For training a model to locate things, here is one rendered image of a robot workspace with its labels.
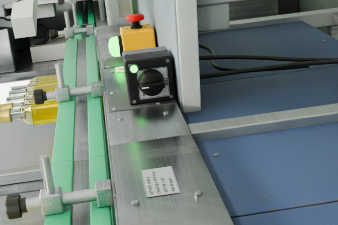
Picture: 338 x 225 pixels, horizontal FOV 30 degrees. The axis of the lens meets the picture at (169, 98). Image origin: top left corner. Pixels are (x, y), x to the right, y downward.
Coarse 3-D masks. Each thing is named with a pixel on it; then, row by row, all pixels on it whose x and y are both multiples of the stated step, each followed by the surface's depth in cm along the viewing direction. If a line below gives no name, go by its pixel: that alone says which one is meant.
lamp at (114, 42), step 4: (120, 36) 136; (112, 40) 135; (116, 40) 135; (120, 40) 135; (112, 44) 135; (116, 44) 135; (120, 44) 135; (112, 48) 135; (116, 48) 135; (120, 48) 135; (112, 52) 135; (116, 52) 135; (120, 52) 135; (116, 56) 137
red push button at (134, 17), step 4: (128, 16) 135; (132, 16) 134; (136, 16) 134; (140, 16) 134; (128, 20) 134; (132, 20) 134; (136, 20) 134; (140, 20) 134; (132, 24) 136; (136, 24) 135
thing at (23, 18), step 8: (24, 0) 186; (32, 0) 186; (16, 8) 182; (24, 8) 181; (32, 8) 181; (16, 16) 177; (24, 16) 177; (32, 16) 177; (16, 24) 177; (24, 24) 177; (32, 24) 177; (16, 32) 178; (24, 32) 178; (32, 32) 179
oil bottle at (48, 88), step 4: (52, 84) 172; (56, 84) 172; (32, 88) 171; (36, 88) 170; (40, 88) 170; (44, 88) 169; (48, 88) 169; (52, 88) 169; (28, 92) 168; (32, 92) 168; (24, 96) 170
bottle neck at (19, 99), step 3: (12, 96) 170; (15, 96) 170; (18, 96) 170; (21, 96) 170; (6, 99) 169; (9, 99) 169; (12, 99) 169; (15, 99) 169; (18, 99) 169; (21, 99) 169; (9, 102) 169; (15, 102) 169; (18, 102) 169
